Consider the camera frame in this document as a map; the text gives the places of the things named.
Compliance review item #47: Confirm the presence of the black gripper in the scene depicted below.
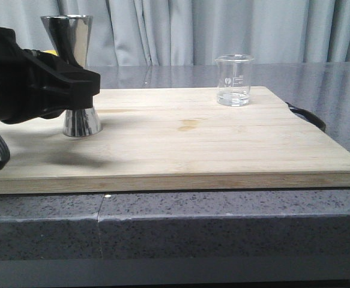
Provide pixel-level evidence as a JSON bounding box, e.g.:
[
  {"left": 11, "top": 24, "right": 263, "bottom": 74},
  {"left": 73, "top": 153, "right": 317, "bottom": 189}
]
[{"left": 0, "top": 27, "right": 100, "bottom": 124}]

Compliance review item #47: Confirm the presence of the steel double jigger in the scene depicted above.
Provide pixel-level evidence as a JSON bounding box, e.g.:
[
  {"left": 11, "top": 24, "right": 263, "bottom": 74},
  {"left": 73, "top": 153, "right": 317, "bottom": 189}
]
[{"left": 41, "top": 14, "right": 102, "bottom": 137}]

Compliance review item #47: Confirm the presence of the clear glass beaker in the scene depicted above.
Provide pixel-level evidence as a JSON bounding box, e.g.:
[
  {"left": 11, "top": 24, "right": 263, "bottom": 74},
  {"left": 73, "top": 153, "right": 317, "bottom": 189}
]
[{"left": 215, "top": 54, "right": 254, "bottom": 107}]

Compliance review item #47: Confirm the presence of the yellow lemon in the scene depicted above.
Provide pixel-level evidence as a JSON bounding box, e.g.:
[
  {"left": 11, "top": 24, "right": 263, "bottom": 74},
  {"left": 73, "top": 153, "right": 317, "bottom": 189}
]
[{"left": 44, "top": 50, "right": 58, "bottom": 56}]

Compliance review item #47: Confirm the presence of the grey curtain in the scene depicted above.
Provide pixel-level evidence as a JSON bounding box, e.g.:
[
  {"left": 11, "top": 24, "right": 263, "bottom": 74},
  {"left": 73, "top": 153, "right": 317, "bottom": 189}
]
[{"left": 0, "top": 1, "right": 350, "bottom": 66}]

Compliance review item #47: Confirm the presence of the wooden cutting board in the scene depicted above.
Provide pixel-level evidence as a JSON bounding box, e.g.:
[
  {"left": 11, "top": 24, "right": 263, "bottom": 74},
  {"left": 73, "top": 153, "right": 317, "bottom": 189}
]
[{"left": 0, "top": 87, "right": 350, "bottom": 194}]

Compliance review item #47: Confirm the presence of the black board handle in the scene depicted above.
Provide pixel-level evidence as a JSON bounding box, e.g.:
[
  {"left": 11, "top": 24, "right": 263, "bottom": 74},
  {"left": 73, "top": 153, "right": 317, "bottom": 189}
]
[{"left": 286, "top": 102, "right": 327, "bottom": 132}]

